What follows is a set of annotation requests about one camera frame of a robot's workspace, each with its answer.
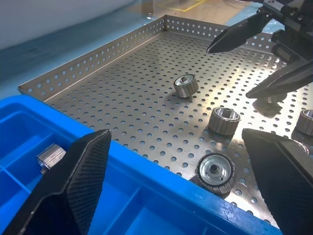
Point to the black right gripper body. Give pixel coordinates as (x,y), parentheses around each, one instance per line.
(293,14)

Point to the perforated metal tray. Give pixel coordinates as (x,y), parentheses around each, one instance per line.
(134,110)

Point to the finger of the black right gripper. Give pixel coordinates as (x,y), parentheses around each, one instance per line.
(288,80)
(239,34)

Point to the blue plastic bin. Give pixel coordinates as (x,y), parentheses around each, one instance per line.
(146,195)

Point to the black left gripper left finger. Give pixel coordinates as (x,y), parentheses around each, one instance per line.
(73,186)

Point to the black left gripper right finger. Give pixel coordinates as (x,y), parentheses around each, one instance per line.
(286,181)

